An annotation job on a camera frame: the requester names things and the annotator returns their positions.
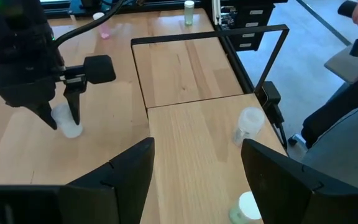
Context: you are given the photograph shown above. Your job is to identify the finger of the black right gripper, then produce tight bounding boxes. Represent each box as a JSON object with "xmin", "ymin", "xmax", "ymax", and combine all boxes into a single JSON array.
[
  {"xmin": 63, "ymin": 76, "xmax": 89, "ymax": 126},
  {"xmin": 25, "ymin": 101, "xmax": 58, "ymax": 131}
]

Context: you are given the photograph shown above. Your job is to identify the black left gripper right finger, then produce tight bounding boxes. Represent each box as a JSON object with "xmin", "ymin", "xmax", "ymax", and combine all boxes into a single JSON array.
[{"xmin": 240, "ymin": 138, "xmax": 358, "ymax": 224}]

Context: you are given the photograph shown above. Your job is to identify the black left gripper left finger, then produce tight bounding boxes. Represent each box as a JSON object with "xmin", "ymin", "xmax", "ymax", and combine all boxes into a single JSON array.
[{"xmin": 59, "ymin": 136, "xmax": 156, "ymax": 224}]

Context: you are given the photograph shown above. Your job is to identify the bluish clear medicine bottle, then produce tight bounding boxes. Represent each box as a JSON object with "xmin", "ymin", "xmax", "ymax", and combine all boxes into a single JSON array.
[{"xmin": 50, "ymin": 103, "xmax": 84, "ymax": 139}]

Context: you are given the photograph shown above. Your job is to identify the white-capped pink medicine bottle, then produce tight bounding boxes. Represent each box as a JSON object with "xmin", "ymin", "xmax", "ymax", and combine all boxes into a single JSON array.
[{"xmin": 92, "ymin": 12, "xmax": 112, "ymax": 40}]

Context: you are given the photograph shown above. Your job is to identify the light wooden shelf board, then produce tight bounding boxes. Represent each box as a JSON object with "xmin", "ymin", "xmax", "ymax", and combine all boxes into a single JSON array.
[{"xmin": 140, "ymin": 92, "xmax": 288, "ymax": 224}]

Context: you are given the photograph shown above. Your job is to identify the person's leg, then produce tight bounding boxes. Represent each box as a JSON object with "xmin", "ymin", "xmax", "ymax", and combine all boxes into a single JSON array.
[{"xmin": 301, "ymin": 99, "xmax": 358, "ymax": 193}]

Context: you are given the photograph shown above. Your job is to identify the grey flat panel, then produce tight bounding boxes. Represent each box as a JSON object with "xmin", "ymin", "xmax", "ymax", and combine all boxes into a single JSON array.
[{"xmin": 323, "ymin": 45, "xmax": 358, "ymax": 85}]

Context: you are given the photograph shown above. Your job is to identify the black divider bar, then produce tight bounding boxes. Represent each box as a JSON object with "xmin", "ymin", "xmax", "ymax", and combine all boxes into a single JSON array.
[{"xmin": 130, "ymin": 24, "xmax": 291, "ymax": 109}]

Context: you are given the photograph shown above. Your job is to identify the black cabinet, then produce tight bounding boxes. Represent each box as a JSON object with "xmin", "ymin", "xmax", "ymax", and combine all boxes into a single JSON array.
[{"xmin": 219, "ymin": 0, "xmax": 288, "ymax": 52}]

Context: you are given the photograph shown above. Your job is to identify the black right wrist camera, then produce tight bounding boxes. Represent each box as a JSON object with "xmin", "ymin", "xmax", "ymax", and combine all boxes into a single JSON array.
[{"xmin": 63, "ymin": 55, "xmax": 117, "ymax": 86}]

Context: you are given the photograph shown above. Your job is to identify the black table camera cable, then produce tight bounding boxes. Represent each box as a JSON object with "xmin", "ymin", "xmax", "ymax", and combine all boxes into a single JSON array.
[{"xmin": 270, "ymin": 104, "xmax": 289, "ymax": 151}]

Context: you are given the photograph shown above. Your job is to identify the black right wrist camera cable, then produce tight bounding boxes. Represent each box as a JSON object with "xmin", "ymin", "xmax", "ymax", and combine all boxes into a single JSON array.
[{"xmin": 53, "ymin": 0, "xmax": 127, "ymax": 47}]

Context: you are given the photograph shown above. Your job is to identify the black table-level camera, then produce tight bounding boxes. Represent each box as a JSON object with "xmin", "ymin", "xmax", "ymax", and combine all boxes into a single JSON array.
[{"xmin": 259, "ymin": 80, "xmax": 282, "ymax": 109}]

